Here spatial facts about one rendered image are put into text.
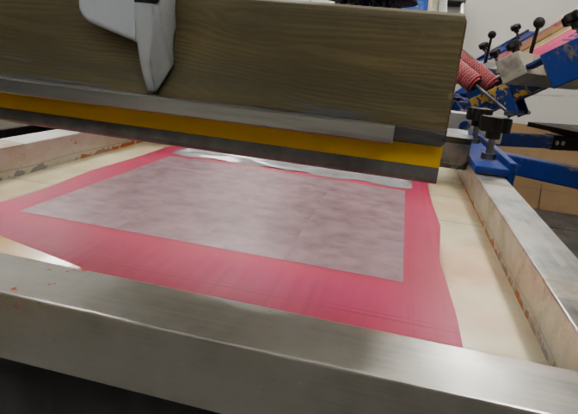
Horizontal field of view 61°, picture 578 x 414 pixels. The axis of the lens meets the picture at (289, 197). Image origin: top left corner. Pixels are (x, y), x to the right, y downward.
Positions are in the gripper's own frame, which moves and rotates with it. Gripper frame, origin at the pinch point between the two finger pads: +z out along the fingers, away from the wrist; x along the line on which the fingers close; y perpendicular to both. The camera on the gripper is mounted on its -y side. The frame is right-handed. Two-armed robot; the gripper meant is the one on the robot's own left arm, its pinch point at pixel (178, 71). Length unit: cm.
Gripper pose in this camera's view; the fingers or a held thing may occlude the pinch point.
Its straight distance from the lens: 35.0
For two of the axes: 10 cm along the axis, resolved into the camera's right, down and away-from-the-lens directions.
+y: -9.7, -1.6, 1.9
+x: -2.3, 2.5, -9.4
